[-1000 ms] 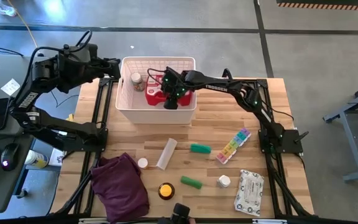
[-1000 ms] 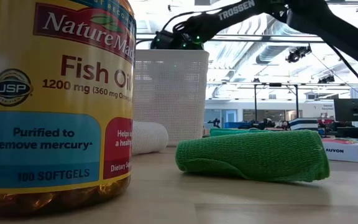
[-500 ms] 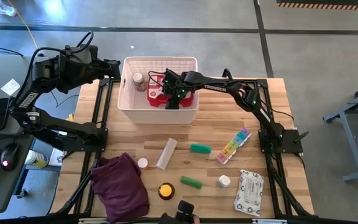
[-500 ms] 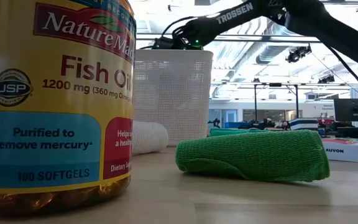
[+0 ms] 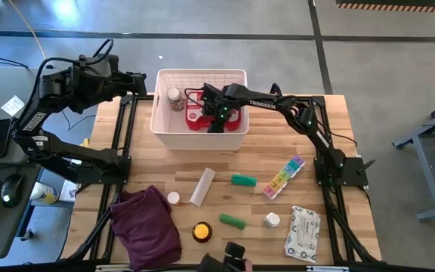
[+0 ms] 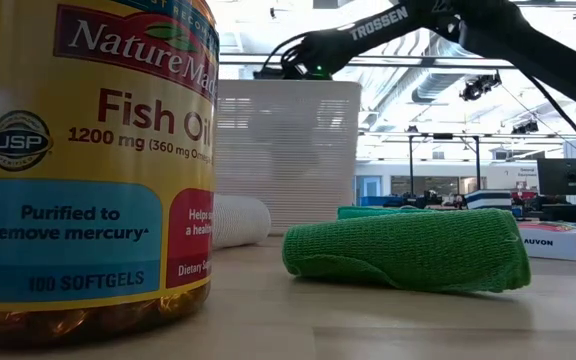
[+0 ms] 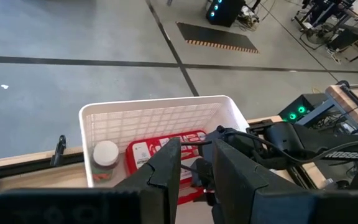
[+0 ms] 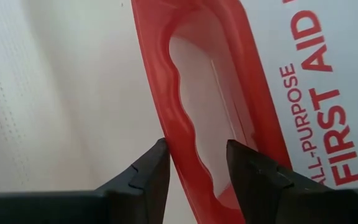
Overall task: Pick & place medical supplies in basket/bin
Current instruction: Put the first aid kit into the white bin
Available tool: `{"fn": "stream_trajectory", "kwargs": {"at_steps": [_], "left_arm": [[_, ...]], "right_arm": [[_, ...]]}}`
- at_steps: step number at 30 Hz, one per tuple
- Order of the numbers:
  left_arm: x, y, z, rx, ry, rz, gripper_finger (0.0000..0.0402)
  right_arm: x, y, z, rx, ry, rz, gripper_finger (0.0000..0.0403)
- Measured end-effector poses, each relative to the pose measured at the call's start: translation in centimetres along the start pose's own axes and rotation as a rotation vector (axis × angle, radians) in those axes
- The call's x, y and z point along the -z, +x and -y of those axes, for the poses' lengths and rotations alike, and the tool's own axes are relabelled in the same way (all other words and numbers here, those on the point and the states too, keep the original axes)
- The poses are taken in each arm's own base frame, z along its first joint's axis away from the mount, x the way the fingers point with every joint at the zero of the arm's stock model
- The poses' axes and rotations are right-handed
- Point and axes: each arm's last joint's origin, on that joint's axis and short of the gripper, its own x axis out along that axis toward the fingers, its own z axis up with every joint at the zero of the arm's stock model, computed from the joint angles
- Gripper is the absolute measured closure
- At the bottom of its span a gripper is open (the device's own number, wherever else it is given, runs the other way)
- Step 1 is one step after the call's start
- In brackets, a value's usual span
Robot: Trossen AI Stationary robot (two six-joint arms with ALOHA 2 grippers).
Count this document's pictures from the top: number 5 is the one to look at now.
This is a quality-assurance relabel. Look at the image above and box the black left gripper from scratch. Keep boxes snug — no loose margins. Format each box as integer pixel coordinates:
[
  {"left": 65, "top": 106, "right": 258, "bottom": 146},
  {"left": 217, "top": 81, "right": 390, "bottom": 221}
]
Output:
[{"left": 118, "top": 71, "right": 149, "bottom": 97}]

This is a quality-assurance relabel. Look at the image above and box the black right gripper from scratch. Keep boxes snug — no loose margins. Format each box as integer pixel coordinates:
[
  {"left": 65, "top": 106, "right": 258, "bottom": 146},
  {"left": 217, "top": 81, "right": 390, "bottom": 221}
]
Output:
[{"left": 201, "top": 85, "right": 237, "bottom": 134}]

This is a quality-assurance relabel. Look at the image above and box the red first aid kit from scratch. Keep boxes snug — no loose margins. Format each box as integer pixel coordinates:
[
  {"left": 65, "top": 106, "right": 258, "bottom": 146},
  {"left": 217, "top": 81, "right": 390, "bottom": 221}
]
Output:
[{"left": 185, "top": 89, "right": 242, "bottom": 133}]

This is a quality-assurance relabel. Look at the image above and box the white perforated plastic basket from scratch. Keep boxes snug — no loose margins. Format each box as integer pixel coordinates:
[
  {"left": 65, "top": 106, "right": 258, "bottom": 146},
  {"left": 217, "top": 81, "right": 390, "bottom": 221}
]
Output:
[{"left": 150, "top": 68, "right": 250, "bottom": 152}]

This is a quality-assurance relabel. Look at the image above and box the clear vitamin bottle white cap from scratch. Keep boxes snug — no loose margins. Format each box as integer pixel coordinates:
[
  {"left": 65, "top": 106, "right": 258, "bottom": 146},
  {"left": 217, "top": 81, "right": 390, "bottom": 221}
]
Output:
[{"left": 166, "top": 87, "right": 186, "bottom": 113}]

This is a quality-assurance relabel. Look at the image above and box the rainbow weekly pill organizer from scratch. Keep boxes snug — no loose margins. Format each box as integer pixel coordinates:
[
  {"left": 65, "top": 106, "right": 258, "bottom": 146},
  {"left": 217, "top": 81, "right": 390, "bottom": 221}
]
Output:
[{"left": 261, "top": 155, "right": 306, "bottom": 200}]

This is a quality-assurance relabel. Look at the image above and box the fish oil bottle yellow lid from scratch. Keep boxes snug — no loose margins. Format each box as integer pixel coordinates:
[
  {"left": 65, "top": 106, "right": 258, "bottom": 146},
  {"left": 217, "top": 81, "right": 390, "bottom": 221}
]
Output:
[{"left": 191, "top": 221, "right": 214, "bottom": 244}]

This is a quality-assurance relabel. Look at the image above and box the small white pill bottle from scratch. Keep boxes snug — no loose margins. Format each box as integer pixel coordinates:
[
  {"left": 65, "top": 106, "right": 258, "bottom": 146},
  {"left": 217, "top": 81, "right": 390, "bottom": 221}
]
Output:
[{"left": 263, "top": 212, "right": 281, "bottom": 229}]

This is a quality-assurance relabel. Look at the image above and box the white wet wipes pack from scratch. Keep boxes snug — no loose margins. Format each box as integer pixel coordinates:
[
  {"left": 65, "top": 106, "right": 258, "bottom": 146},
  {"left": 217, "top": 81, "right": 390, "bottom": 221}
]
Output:
[{"left": 283, "top": 205, "right": 322, "bottom": 264}]

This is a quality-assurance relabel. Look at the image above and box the small white round cap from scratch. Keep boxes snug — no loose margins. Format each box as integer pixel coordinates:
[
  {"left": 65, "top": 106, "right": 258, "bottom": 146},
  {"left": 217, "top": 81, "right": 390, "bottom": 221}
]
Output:
[{"left": 166, "top": 190, "right": 181, "bottom": 206}]

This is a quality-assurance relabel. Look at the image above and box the maroon cloth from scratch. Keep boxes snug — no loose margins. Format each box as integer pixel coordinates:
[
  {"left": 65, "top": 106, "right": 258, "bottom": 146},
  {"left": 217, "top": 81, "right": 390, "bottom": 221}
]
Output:
[{"left": 110, "top": 184, "right": 183, "bottom": 272}]

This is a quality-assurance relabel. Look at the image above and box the white paper box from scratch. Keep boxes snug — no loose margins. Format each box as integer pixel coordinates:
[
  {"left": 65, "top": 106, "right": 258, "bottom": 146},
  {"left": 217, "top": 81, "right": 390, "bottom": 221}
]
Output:
[{"left": 58, "top": 179, "right": 81, "bottom": 203}]

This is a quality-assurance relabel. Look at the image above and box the white paper note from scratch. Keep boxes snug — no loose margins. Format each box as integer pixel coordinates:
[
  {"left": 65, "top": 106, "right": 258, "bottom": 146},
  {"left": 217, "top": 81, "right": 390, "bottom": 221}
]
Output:
[{"left": 0, "top": 94, "right": 26, "bottom": 117}]

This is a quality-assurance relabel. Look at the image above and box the white yellow cup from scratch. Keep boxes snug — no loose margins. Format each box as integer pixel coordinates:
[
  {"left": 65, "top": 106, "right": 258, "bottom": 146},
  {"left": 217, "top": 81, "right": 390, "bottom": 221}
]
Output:
[{"left": 29, "top": 181, "right": 60, "bottom": 206}]

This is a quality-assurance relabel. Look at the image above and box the black computer mouse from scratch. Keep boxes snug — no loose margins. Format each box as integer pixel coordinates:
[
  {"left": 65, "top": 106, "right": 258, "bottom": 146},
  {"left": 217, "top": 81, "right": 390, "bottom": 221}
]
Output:
[{"left": 0, "top": 172, "right": 25, "bottom": 209}]

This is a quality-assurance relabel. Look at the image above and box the blue grey metal table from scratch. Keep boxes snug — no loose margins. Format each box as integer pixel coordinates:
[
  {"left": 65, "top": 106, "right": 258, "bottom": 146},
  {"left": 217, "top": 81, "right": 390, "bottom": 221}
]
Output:
[{"left": 392, "top": 94, "right": 435, "bottom": 222}]

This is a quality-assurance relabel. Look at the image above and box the yellow floor cable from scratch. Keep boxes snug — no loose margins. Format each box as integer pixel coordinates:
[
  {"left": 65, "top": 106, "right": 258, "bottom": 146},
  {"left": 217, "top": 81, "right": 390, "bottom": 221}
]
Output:
[{"left": 8, "top": 0, "right": 48, "bottom": 61}]

